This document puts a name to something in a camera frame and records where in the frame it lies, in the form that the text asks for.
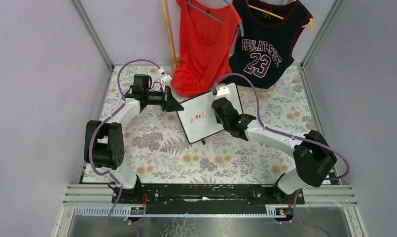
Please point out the floral table cloth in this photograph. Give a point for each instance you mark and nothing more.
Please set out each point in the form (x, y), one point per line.
(156, 148)

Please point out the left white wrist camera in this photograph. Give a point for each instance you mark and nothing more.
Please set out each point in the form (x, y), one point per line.
(166, 77)

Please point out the yellow clothes hanger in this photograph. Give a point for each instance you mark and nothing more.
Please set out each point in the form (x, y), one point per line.
(311, 22)

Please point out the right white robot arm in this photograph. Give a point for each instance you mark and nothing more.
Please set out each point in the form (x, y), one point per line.
(312, 158)

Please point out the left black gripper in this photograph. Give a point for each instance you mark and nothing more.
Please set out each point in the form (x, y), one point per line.
(165, 100)

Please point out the red tank top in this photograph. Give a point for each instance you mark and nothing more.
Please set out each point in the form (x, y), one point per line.
(203, 49)

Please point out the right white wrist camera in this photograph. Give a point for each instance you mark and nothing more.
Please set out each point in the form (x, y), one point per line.
(221, 92)

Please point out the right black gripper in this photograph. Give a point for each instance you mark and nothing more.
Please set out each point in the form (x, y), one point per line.
(220, 105)

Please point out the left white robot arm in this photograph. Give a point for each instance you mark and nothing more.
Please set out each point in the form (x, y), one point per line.
(104, 143)

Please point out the grey clothes hanger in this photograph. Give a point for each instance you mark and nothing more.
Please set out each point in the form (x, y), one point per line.
(240, 24)

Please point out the navy basketball jersey 23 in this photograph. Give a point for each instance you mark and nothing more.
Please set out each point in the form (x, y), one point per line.
(263, 54)

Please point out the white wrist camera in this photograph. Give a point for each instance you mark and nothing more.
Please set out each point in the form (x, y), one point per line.
(166, 77)
(221, 92)

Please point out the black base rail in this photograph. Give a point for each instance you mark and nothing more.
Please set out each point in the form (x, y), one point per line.
(208, 199)

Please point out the wooden clothes rack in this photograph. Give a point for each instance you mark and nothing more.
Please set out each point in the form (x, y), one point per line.
(172, 42)

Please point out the white board black frame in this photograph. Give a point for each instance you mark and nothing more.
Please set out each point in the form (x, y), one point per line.
(198, 119)

